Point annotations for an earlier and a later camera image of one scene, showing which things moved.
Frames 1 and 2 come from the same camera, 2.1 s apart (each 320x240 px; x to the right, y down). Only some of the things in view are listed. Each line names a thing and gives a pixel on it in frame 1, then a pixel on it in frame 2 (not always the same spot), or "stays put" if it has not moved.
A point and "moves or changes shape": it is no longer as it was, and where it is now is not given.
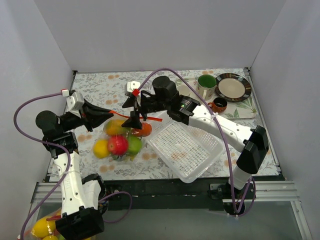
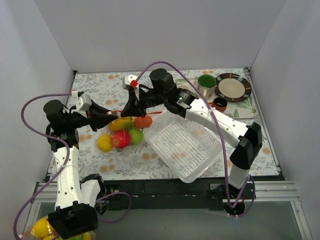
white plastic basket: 187,151 stays put
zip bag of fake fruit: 119,143 moves or changes shape
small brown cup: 218,105 stays put
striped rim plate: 234,87 stays put
